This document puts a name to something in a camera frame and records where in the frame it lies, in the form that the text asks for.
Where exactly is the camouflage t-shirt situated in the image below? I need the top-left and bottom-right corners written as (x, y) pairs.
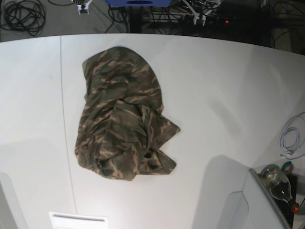
top-left (75, 46), bottom-right (180, 181)

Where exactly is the black power strip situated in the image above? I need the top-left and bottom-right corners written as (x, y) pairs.
top-left (178, 14), bottom-right (237, 26)

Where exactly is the blue box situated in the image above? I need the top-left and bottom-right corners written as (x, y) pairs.
top-left (106, 0), bottom-right (172, 7)

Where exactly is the clear plastic bottle red cap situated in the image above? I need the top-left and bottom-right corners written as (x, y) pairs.
top-left (260, 165), bottom-right (301, 214)

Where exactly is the green tape roll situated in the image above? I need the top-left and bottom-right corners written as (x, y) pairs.
top-left (282, 161), bottom-right (294, 175)

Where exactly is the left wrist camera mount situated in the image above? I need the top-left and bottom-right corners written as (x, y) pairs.
top-left (183, 0), bottom-right (206, 26)

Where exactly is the white coiled cable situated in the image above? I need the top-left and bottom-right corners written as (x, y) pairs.
top-left (279, 114), bottom-right (305, 159)

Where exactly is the black coiled floor cable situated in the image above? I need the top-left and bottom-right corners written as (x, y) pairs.
top-left (2, 0), bottom-right (46, 37)

